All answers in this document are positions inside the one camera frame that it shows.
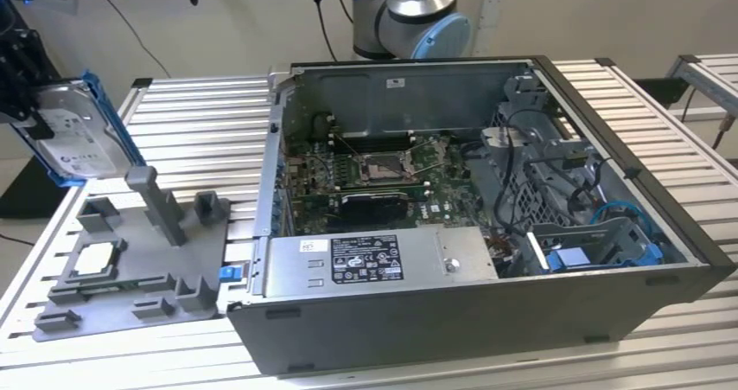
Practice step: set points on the hard disk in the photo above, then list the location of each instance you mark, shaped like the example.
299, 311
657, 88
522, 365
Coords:
81, 135

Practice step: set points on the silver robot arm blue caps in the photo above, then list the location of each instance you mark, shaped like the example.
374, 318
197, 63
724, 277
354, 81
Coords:
404, 22

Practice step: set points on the grey disk bay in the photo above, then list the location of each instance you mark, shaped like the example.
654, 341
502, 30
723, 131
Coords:
605, 238

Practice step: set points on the black stand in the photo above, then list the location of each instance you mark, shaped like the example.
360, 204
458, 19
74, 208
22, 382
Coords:
23, 195

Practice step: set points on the CPU chip silver lid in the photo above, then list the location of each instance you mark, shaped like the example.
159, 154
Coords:
97, 260

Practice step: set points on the grey parts rack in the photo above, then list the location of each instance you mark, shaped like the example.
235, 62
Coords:
150, 260

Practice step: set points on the blue case latch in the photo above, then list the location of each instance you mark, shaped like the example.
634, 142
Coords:
231, 274

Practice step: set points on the CPU socket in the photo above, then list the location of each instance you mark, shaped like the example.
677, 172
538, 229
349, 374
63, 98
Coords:
384, 166

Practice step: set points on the black graphics card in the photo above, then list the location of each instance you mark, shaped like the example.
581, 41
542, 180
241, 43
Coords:
372, 210

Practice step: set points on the green motherboard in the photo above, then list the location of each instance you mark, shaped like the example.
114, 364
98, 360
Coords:
444, 200

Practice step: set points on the silver power supply unit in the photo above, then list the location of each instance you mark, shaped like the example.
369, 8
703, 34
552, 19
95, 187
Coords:
416, 256

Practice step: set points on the grey drive cage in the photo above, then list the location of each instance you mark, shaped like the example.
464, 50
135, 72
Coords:
537, 156

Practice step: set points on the black open PC case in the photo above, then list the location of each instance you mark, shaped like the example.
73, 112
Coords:
461, 321

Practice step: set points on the blue carrier in bay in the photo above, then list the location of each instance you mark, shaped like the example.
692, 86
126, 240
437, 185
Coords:
568, 260

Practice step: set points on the black flat box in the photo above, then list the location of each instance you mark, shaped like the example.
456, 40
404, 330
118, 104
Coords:
660, 91

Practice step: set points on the metal slat side table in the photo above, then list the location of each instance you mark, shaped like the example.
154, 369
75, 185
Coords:
709, 74

